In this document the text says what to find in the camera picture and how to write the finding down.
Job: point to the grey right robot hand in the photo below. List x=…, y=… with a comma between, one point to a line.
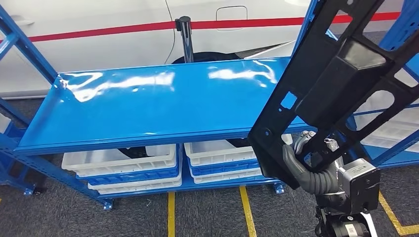
x=294, y=170

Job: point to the long black plastic part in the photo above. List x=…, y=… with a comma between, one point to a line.
x=327, y=91

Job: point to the white plastic crate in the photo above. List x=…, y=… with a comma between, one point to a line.
x=216, y=158
x=137, y=187
x=376, y=104
x=114, y=166
x=226, y=176
x=389, y=137

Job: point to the white car body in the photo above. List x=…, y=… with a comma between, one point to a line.
x=98, y=49

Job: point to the black curved bracket part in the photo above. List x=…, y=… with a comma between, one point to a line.
x=134, y=152
x=240, y=143

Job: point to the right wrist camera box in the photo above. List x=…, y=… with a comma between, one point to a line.
x=360, y=186

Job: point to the black stanchion post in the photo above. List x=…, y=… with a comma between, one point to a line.
x=187, y=42

